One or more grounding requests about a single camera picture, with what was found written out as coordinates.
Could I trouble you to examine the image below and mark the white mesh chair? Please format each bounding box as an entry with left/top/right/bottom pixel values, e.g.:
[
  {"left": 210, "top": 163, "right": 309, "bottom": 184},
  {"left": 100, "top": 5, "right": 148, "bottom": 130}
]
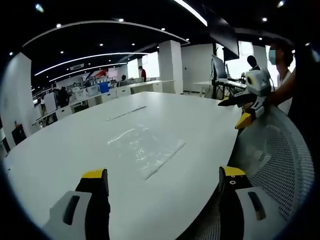
[{"left": 228, "top": 104, "right": 316, "bottom": 240}]

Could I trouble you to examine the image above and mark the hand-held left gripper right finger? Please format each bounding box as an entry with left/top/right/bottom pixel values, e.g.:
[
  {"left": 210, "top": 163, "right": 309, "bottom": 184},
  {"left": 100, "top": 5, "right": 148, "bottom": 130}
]
[{"left": 218, "top": 166, "right": 288, "bottom": 240}]

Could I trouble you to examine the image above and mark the black hanging panel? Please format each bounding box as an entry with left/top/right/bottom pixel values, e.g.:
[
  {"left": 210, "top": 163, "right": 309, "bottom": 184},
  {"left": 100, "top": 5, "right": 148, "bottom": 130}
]
[{"left": 209, "top": 26, "right": 240, "bottom": 62}]

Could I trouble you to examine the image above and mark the large clear food packaging bag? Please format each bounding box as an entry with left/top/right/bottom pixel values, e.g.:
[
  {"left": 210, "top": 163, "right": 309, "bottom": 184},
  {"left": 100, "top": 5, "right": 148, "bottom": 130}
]
[{"left": 106, "top": 123, "right": 186, "bottom": 181}]

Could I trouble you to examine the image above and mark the narrow clear food packaging bag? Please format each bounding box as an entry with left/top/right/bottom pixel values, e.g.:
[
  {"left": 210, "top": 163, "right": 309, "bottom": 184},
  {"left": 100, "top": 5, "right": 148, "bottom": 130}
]
[{"left": 103, "top": 105, "right": 148, "bottom": 123}]

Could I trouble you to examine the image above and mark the white desk with equipment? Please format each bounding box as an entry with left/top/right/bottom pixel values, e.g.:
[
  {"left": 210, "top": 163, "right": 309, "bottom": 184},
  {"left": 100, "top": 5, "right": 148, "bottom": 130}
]
[{"left": 192, "top": 77, "right": 248, "bottom": 99}]

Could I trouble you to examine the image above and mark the row of white desks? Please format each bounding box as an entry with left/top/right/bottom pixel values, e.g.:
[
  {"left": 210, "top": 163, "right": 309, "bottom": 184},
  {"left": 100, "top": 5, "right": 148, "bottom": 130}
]
[{"left": 31, "top": 79, "right": 176, "bottom": 127}]

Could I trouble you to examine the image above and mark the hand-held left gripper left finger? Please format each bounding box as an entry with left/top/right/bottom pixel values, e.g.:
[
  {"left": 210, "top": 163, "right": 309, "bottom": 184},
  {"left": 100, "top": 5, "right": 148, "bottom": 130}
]
[{"left": 41, "top": 168, "right": 111, "bottom": 240}]

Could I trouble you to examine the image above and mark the black computer monitor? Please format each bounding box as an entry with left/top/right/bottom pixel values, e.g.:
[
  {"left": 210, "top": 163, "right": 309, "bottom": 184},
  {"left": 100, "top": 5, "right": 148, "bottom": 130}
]
[{"left": 211, "top": 54, "right": 229, "bottom": 81}]

